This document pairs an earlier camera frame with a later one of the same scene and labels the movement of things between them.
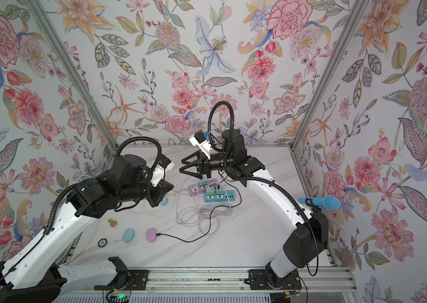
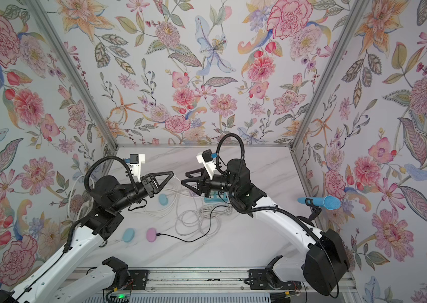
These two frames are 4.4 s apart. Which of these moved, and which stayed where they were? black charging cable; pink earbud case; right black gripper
Moved: right black gripper
Stayed: black charging cable; pink earbud case
